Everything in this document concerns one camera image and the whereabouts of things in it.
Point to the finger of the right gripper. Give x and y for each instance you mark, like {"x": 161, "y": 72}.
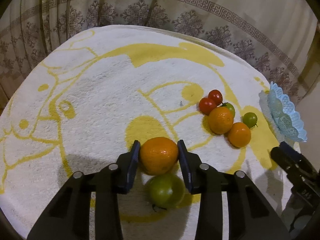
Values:
{"x": 300, "y": 172}

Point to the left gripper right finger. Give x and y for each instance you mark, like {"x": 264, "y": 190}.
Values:
{"x": 189, "y": 165}

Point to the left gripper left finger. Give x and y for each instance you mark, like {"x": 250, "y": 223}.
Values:
{"x": 127, "y": 165}

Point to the large orange tangerine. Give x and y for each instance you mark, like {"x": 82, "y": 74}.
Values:
{"x": 158, "y": 155}

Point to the small green tomato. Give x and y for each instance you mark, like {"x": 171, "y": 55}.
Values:
{"x": 250, "y": 119}

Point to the large green tomato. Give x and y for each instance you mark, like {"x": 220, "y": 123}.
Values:
{"x": 166, "y": 191}

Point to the orange tangerine middle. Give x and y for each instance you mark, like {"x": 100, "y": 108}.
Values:
{"x": 220, "y": 120}

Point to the orange tangerine right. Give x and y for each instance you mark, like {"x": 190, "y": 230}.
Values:
{"x": 239, "y": 135}

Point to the red cherry tomato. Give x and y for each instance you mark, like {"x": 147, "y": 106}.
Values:
{"x": 206, "y": 105}
{"x": 216, "y": 96}

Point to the green tomato behind tangerine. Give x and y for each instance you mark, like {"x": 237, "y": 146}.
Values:
{"x": 230, "y": 107}

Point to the white yellow patterned towel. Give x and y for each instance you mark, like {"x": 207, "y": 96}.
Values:
{"x": 91, "y": 98}

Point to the light blue lattice basket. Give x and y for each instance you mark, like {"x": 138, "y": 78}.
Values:
{"x": 285, "y": 122}

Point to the beige patterned curtain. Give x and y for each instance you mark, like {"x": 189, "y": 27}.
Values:
{"x": 279, "y": 38}

